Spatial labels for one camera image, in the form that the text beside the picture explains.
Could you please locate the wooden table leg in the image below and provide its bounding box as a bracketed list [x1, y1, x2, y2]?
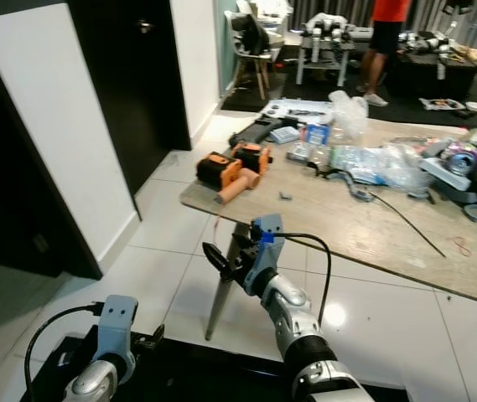
[205, 222, 243, 340]

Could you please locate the tan cardboard roll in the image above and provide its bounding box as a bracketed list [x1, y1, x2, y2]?
[217, 167, 260, 204]

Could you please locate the black robot body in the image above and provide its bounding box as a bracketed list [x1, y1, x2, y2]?
[12, 327, 314, 402]

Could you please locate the large orange black device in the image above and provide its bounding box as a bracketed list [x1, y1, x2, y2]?
[194, 153, 243, 192]

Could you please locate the small orange black device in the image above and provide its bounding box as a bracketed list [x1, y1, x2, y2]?
[230, 141, 272, 175]

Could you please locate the black flat case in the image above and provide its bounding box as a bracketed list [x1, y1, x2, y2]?
[228, 116, 298, 147]

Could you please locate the light blue small pack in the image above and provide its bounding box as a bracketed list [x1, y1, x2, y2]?
[267, 126, 302, 145]

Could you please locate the blue small box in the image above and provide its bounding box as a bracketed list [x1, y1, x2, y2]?
[305, 123, 331, 146]

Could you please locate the white flat tray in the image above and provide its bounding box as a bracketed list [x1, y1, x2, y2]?
[259, 99, 335, 126]

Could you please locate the clear plastic bag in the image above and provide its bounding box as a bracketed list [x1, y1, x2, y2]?
[329, 90, 369, 143]

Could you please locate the thin black stick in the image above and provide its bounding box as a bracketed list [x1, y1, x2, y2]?
[368, 191, 447, 258]

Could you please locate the black door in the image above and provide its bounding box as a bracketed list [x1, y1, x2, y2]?
[66, 0, 193, 219]

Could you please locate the white chair with wooden legs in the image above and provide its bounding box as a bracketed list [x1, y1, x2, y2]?
[226, 8, 281, 101]

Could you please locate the grey table with white gear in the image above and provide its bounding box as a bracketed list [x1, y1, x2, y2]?
[297, 13, 373, 87]

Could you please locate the red rubber band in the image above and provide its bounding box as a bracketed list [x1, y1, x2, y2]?
[452, 237, 474, 256]

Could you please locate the grey blue plastic part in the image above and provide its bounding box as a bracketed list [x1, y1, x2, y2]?
[418, 157, 474, 193]

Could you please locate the purple drink can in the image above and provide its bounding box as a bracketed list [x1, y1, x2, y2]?
[443, 141, 477, 177]

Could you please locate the flat printed magazine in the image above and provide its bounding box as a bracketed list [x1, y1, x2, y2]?
[418, 98, 467, 111]

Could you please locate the person in red shirt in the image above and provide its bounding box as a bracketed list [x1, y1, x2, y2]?
[355, 0, 413, 107]

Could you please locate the black low table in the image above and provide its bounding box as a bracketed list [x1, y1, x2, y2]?
[385, 33, 477, 100]

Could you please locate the grey curtain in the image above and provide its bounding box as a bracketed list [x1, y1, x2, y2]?
[288, 0, 465, 34]

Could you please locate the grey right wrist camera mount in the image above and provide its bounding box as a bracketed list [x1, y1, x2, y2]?
[251, 214, 285, 294]

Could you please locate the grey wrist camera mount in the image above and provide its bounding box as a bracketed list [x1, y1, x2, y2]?
[100, 295, 140, 378]
[251, 214, 285, 294]

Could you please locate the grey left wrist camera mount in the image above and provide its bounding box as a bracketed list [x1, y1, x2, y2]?
[100, 295, 140, 378]

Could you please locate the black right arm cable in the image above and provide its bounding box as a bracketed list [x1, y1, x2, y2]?
[280, 233, 333, 326]

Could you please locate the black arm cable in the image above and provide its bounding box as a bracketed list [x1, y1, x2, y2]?
[24, 303, 105, 402]
[280, 233, 333, 326]

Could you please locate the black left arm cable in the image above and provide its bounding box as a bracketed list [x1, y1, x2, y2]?
[24, 303, 105, 402]

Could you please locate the black curved strap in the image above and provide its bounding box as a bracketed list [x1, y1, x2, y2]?
[314, 167, 377, 204]

